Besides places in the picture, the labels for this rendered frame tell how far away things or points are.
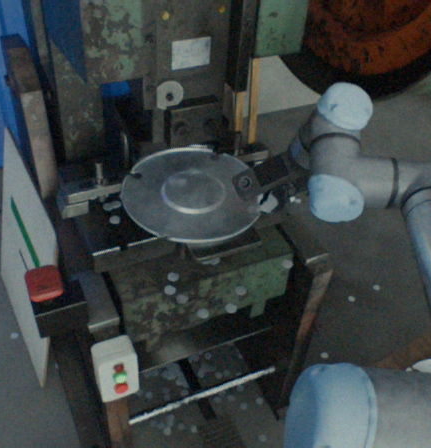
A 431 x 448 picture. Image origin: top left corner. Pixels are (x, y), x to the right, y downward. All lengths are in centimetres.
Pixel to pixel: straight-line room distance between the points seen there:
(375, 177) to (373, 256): 144
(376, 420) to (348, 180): 38
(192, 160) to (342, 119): 49
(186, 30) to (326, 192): 39
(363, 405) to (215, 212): 67
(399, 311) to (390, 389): 156
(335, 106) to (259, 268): 51
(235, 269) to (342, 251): 107
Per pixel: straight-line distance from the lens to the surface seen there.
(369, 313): 205
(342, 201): 79
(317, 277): 127
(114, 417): 136
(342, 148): 83
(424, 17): 103
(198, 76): 106
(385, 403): 53
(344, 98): 85
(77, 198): 121
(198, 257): 103
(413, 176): 83
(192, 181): 118
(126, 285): 117
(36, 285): 104
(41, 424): 176
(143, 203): 113
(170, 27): 100
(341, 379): 54
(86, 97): 131
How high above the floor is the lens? 153
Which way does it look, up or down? 44 degrees down
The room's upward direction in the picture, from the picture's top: 5 degrees clockwise
